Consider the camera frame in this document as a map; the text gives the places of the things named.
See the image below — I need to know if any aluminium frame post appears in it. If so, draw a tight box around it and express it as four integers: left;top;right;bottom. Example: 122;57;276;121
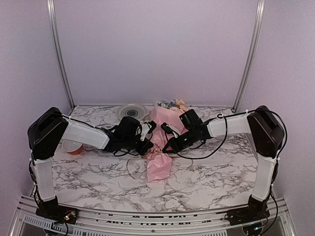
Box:
47;0;75;109
232;0;266;111

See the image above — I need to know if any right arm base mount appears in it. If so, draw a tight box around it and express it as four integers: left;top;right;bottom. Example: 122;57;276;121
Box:
224;194;270;226

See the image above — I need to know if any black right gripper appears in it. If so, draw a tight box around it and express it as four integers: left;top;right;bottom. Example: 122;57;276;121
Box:
162;128;197;154

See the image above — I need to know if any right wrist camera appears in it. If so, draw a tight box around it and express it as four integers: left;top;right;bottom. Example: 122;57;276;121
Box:
161;122;181;138

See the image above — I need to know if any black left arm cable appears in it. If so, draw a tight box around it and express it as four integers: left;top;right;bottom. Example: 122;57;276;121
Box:
112;122;148;157

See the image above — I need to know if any aluminium front rail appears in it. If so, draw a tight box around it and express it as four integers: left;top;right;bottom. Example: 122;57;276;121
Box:
8;196;296;236

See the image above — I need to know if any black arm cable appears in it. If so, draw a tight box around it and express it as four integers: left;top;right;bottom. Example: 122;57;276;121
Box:
112;122;148;157
167;110;288;160

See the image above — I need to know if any white bowl with red outside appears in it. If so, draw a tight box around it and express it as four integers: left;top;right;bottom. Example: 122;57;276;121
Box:
62;140;83;155

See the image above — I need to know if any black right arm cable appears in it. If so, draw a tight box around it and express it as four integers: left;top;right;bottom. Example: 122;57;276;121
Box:
167;110;288;160

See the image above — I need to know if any blue fake flower stem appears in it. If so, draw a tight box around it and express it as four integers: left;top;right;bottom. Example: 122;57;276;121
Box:
154;99;177;109

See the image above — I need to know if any pink wrapping paper sheet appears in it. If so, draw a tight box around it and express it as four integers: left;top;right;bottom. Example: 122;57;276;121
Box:
144;106;188;182

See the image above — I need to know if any right aluminium frame post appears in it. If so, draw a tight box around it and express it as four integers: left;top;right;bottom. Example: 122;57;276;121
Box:
232;0;266;111

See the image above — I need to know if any left aluminium frame post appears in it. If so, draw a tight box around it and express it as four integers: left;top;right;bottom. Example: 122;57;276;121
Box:
47;0;75;109

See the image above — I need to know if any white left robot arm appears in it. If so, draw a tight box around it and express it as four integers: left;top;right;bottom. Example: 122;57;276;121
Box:
27;107;157;219

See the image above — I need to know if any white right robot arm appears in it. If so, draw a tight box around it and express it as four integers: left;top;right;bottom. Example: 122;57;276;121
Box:
161;105;288;220

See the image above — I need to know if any beige raffia ribbon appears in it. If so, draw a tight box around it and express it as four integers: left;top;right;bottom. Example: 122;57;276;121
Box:
126;145;164;179

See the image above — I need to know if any striped grey ceramic plate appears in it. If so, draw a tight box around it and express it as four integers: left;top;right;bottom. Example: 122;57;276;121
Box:
116;103;150;120

